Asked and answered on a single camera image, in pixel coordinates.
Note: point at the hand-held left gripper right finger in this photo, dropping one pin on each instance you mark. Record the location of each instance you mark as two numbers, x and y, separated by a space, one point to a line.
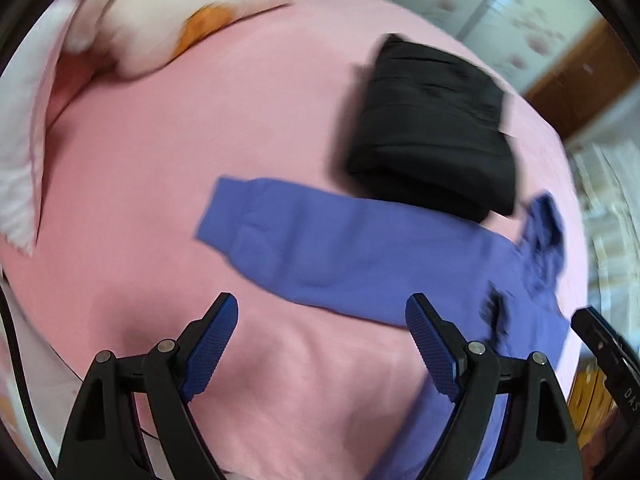
435 347

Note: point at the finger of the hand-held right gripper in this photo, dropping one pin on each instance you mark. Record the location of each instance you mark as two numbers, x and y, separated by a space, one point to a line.
602 342

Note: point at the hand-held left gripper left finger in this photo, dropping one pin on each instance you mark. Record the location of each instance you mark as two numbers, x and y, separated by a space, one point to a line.
210 347

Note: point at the purple sweater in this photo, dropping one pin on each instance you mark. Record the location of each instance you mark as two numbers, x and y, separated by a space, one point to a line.
350 260

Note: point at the lace cloth covered furniture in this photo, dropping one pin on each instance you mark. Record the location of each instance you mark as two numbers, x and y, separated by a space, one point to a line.
610 220

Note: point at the pink bed blanket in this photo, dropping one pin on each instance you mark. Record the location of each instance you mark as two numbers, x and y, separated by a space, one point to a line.
200 160

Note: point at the black folded garment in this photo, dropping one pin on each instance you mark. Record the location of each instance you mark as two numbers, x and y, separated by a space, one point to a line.
435 125

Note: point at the brown wooden door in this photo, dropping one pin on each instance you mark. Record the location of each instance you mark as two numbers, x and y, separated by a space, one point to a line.
585 80

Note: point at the white pink striped pillow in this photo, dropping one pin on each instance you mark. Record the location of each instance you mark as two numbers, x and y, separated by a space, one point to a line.
25 160

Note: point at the white and orange plush toy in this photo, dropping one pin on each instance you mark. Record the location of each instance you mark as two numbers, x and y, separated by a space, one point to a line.
165 15

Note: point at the floral wardrobe sliding doors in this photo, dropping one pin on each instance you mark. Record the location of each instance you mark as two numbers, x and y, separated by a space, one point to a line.
480 5

